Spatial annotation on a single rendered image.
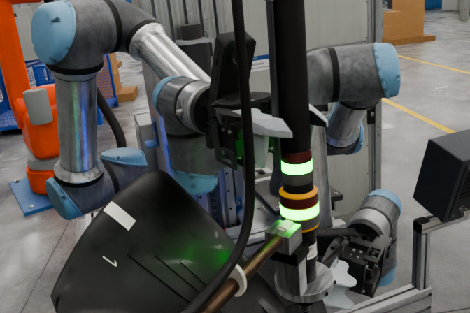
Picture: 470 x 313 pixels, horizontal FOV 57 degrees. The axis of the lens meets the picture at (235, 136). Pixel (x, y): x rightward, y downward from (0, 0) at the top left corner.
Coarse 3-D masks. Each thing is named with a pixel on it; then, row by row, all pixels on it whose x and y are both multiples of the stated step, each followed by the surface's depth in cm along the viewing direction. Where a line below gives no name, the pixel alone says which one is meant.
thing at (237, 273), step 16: (240, 0) 35; (240, 16) 36; (240, 32) 36; (240, 48) 36; (240, 64) 37; (240, 80) 37; (240, 96) 38; (240, 240) 40; (240, 256) 39; (224, 272) 37; (240, 272) 38; (208, 288) 36; (240, 288) 39; (192, 304) 34
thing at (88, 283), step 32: (128, 192) 46; (160, 192) 50; (96, 224) 41; (160, 224) 46; (192, 224) 49; (96, 256) 39; (128, 256) 41; (160, 256) 43; (192, 256) 45; (224, 256) 48; (64, 288) 35; (96, 288) 37; (128, 288) 39; (160, 288) 41; (192, 288) 43; (256, 288) 48
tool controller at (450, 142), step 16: (432, 144) 106; (448, 144) 105; (464, 144) 105; (432, 160) 107; (448, 160) 102; (464, 160) 99; (432, 176) 108; (448, 176) 103; (464, 176) 101; (416, 192) 115; (432, 192) 109; (448, 192) 104; (464, 192) 105; (432, 208) 110; (448, 208) 106; (464, 208) 106
